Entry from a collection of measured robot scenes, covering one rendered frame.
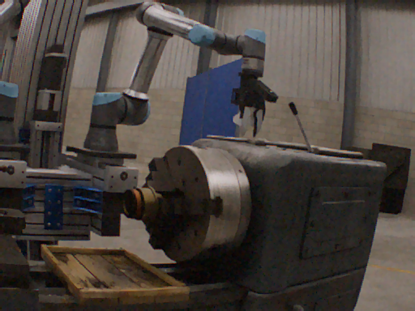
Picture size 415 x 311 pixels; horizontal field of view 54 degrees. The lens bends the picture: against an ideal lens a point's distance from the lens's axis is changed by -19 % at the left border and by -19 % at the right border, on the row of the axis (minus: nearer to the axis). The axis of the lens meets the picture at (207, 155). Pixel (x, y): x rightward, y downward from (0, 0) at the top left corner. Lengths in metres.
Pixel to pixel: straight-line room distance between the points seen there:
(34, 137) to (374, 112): 10.35
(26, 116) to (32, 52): 0.27
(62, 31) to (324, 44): 10.94
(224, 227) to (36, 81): 1.04
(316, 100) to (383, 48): 2.59
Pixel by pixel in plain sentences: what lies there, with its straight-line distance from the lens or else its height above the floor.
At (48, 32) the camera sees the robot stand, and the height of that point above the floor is 1.63.
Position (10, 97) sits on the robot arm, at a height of 1.33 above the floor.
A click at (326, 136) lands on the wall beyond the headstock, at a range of 12.07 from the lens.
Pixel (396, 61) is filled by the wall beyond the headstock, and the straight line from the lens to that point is 11.70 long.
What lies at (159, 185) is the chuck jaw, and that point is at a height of 1.13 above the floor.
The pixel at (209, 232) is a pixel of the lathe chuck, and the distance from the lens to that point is 1.17.
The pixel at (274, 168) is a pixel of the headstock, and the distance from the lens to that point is 1.23.
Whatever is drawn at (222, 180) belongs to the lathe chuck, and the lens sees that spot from 1.19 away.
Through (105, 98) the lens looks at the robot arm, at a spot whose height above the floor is 1.36.
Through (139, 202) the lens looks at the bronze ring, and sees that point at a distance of 1.19.
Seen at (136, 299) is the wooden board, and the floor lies 0.88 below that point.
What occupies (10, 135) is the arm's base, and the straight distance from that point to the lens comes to 1.65.
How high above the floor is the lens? 1.29
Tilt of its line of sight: 3 degrees down
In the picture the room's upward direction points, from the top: 7 degrees clockwise
